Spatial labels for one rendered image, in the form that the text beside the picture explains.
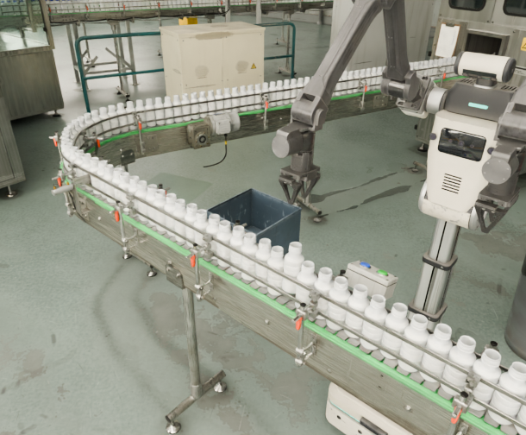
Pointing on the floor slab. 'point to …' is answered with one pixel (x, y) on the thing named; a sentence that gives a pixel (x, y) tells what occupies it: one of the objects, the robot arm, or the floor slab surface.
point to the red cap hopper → (97, 57)
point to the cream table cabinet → (212, 57)
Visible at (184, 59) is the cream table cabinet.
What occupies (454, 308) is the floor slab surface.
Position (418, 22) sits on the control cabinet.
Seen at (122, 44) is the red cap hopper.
